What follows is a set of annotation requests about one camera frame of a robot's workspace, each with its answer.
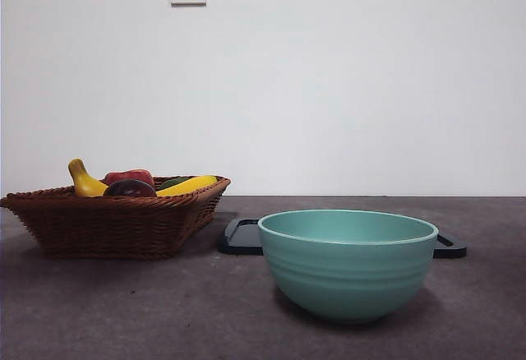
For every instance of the green avocado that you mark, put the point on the green avocado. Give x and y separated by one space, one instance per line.
172 182

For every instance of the dark red plum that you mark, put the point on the dark red plum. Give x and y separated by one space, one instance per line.
129 189

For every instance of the teal ribbed bowl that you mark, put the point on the teal ribbed bowl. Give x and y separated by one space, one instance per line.
349 282

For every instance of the red apple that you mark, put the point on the red apple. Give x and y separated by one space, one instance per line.
131 174

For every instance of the yellow banana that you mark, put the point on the yellow banana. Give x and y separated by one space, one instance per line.
84 183

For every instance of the dark rectangular tray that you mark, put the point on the dark rectangular tray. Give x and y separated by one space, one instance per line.
238 243

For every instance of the brown wicker basket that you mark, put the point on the brown wicker basket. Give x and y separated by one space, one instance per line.
111 228

